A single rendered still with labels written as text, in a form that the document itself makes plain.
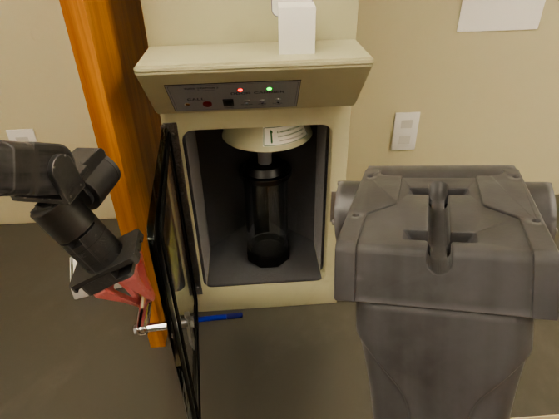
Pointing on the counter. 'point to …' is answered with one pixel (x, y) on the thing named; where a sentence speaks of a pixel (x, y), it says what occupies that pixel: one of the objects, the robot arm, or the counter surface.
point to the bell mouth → (267, 138)
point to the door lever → (146, 319)
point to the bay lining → (197, 177)
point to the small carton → (296, 27)
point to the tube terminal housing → (164, 24)
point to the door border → (169, 288)
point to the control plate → (180, 93)
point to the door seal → (170, 273)
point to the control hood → (258, 71)
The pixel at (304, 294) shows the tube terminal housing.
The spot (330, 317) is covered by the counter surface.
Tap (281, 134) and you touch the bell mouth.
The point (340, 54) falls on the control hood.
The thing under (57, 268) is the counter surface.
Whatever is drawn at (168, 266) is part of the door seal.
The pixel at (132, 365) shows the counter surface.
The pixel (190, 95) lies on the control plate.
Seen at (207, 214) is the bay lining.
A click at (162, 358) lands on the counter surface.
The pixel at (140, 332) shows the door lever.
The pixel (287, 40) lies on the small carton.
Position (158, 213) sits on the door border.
